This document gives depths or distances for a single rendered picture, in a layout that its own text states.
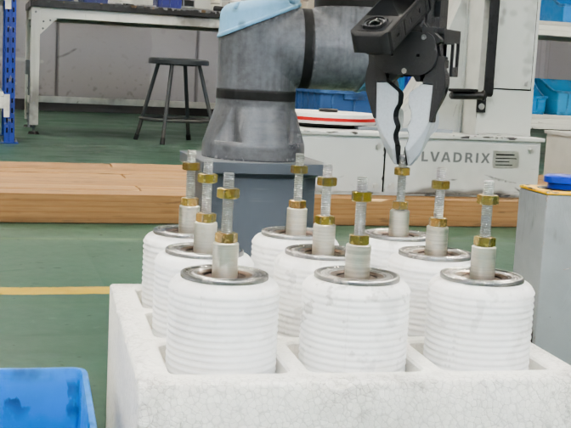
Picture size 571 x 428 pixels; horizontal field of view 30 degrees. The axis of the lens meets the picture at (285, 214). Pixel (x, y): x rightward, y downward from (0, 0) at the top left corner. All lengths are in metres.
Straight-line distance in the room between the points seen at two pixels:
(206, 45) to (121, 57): 0.74
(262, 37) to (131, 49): 7.86
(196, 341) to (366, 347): 0.14
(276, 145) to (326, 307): 0.63
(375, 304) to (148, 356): 0.20
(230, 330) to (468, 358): 0.21
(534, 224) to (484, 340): 0.28
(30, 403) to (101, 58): 8.27
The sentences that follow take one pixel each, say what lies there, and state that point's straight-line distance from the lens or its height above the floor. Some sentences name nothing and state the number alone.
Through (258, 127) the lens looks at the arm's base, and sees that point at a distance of 1.50.
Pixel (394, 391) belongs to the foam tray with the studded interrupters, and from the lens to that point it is 0.90.
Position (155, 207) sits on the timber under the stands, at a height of 0.04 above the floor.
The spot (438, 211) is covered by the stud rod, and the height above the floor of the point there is 0.30.
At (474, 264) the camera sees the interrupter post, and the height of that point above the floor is 0.26.
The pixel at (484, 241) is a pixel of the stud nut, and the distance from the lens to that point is 0.97.
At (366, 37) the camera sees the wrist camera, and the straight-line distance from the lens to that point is 1.10.
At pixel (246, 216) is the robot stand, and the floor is 0.22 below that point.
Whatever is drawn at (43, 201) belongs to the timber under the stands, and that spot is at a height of 0.06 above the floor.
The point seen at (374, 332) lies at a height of 0.21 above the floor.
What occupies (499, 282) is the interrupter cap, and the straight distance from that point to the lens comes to 0.95.
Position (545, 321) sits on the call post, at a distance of 1.20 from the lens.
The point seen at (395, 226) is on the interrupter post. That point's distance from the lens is 1.19.
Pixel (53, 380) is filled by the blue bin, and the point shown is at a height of 0.11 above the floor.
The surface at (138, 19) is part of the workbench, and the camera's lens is 6.33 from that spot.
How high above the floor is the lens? 0.43
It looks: 8 degrees down
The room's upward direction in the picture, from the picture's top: 3 degrees clockwise
